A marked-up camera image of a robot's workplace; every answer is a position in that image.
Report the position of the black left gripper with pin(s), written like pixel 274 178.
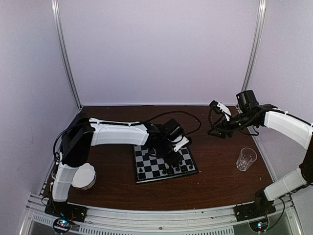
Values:
pixel 171 161

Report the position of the left round control board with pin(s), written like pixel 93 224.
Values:
pixel 61 225

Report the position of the aluminium corner post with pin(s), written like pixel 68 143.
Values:
pixel 260 20
pixel 64 54

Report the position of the right aluminium corner post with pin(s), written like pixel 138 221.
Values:
pixel 260 20

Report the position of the white scalloped bowl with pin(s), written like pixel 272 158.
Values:
pixel 85 177

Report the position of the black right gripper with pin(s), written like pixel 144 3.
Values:
pixel 222 126

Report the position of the black and grey chessboard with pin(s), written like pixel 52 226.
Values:
pixel 153 167

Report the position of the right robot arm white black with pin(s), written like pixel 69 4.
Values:
pixel 251 114

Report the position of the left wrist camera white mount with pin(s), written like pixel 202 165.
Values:
pixel 184 141

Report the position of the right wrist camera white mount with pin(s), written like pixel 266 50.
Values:
pixel 220 109

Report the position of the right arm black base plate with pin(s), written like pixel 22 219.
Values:
pixel 250 211

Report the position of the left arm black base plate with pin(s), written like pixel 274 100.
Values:
pixel 65 210

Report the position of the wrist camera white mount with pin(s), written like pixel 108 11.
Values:
pixel 220 109
pixel 184 141

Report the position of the round control board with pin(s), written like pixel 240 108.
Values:
pixel 259 226
pixel 61 225

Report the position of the aluminium front rail frame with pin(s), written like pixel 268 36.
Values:
pixel 211 221

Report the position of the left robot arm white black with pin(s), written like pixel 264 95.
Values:
pixel 165 139

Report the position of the clear drinking glass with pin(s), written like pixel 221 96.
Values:
pixel 246 158

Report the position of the left aluminium corner post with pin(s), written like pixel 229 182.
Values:
pixel 64 54

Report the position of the right round control board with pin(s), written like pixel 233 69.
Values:
pixel 259 226

